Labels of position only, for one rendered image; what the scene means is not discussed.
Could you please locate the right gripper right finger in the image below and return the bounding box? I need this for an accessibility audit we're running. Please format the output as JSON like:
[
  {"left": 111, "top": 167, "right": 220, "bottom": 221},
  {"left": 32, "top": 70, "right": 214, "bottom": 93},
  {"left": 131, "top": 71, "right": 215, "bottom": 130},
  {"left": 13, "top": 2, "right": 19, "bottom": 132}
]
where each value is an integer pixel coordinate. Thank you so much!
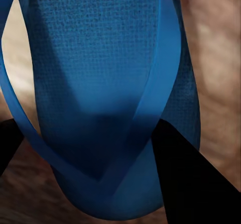
[{"left": 151, "top": 119, "right": 241, "bottom": 224}]

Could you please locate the sandal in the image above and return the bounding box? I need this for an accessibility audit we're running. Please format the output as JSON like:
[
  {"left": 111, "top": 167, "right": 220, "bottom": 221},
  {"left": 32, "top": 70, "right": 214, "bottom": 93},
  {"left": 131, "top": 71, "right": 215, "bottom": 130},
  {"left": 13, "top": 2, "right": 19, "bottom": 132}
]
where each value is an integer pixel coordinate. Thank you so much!
[{"left": 0, "top": 0, "right": 201, "bottom": 221}]

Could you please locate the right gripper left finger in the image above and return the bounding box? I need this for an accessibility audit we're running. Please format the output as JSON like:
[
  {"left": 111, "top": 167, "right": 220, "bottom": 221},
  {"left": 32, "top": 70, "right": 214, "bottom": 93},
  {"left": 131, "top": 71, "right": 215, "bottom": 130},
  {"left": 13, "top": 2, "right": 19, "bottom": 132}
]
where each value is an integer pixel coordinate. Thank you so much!
[{"left": 0, "top": 118, "right": 25, "bottom": 176}]

